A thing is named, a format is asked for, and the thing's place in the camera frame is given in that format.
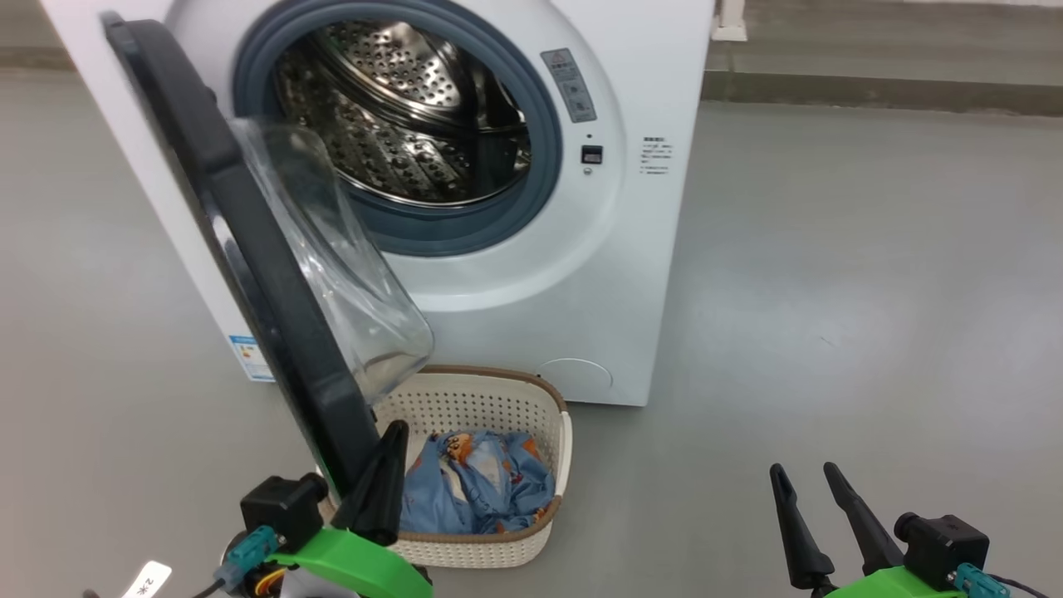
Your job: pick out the grey rubber door seal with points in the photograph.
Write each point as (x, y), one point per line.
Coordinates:
(540, 149)

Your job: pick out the cream perforated laundry basket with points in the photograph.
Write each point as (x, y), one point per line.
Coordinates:
(482, 399)

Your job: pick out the round drain filter cover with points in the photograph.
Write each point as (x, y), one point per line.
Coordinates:
(575, 378)

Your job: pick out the black door latch socket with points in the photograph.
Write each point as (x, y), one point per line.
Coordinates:
(591, 154)

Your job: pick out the grey warning sticker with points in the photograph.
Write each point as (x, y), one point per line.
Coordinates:
(569, 83)

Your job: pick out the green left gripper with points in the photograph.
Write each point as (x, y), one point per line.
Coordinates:
(357, 561)

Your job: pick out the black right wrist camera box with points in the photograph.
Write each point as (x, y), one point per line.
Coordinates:
(942, 544)

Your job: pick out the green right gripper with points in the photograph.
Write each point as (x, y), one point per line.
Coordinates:
(897, 585)

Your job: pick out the printed text notice label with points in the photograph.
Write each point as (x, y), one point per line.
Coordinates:
(655, 155)

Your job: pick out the stainless steel washing machine drum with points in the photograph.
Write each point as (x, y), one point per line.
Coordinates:
(399, 108)

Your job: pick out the white furniture leg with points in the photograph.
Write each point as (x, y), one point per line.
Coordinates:
(729, 21)

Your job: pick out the black washing machine door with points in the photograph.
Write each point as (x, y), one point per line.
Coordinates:
(266, 274)

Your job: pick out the white washing machine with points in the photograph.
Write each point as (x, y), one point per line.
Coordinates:
(581, 249)

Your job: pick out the blue energy label sticker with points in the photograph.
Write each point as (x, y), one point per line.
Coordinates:
(249, 359)

